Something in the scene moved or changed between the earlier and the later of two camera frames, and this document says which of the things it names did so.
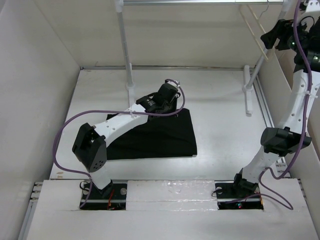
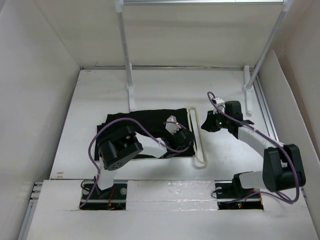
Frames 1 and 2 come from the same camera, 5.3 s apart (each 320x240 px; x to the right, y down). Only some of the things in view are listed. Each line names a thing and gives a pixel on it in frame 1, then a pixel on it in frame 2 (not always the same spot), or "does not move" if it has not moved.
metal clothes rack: (249, 71) does not move
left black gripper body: (169, 108) → (189, 143)
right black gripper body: (286, 27) → (217, 121)
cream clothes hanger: (243, 11) → (197, 158)
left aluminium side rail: (30, 210) does not move
